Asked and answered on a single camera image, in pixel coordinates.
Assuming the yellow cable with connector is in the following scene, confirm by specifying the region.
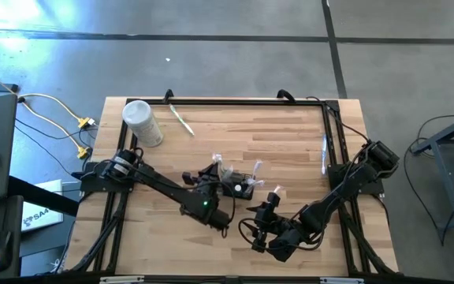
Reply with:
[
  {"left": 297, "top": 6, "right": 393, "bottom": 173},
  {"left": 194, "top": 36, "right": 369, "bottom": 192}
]
[
  {"left": 17, "top": 92, "right": 96, "bottom": 129},
  {"left": 0, "top": 65, "right": 91, "bottom": 159}
]

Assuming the black computer mouse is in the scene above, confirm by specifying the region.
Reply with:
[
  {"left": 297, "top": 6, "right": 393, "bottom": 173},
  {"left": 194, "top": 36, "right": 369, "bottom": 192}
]
[{"left": 0, "top": 230, "right": 14, "bottom": 273}]

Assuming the green white toothbrush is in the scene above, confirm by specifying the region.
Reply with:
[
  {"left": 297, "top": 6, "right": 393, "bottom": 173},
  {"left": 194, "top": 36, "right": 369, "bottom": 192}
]
[{"left": 169, "top": 103, "right": 195, "bottom": 137}]

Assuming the black wire caddy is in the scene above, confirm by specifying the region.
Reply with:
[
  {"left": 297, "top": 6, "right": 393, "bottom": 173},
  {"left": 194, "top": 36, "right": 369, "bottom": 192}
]
[{"left": 218, "top": 175, "right": 256, "bottom": 201}]

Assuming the dark blue toothbrush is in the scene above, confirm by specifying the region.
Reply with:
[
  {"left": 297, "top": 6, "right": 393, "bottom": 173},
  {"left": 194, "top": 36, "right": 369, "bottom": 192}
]
[{"left": 251, "top": 159, "right": 264, "bottom": 181}]

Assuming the light blue wrapped toothbrush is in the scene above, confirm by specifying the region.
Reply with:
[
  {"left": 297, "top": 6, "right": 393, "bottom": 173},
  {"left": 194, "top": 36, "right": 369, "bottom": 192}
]
[{"left": 320, "top": 133, "right": 329, "bottom": 176}]

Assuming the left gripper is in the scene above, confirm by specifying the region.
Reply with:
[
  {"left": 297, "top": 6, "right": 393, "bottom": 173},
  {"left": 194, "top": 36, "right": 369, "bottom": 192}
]
[{"left": 182, "top": 162, "right": 224, "bottom": 198}]

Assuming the silver aluminium bracket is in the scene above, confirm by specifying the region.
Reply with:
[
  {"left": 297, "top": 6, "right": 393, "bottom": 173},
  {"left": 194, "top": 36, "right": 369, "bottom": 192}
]
[
  {"left": 99, "top": 275, "right": 145, "bottom": 284},
  {"left": 319, "top": 277, "right": 365, "bottom": 284}
]

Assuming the white wipes canister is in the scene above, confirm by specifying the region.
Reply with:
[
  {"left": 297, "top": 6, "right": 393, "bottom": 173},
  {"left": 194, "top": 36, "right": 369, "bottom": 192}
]
[{"left": 121, "top": 99, "right": 165, "bottom": 148}]

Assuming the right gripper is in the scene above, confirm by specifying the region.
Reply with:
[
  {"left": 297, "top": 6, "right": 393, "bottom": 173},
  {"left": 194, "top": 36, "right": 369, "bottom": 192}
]
[{"left": 246, "top": 192, "right": 282, "bottom": 253}]

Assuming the black aluminium table frame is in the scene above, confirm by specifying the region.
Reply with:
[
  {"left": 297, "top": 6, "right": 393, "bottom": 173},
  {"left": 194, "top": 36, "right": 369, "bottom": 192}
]
[{"left": 64, "top": 96, "right": 400, "bottom": 279}]

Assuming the white printed box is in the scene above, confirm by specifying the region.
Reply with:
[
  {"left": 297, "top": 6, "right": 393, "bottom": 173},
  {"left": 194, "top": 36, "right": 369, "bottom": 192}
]
[{"left": 20, "top": 179, "right": 65, "bottom": 233}]

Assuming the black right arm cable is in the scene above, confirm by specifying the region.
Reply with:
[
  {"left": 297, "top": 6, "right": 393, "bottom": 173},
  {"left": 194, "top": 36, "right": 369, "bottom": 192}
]
[{"left": 305, "top": 95, "right": 370, "bottom": 143}]

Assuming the blue metal stand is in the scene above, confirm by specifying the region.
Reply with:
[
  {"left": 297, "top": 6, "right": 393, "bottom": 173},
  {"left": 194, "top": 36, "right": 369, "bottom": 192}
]
[{"left": 411, "top": 109, "right": 454, "bottom": 242}]

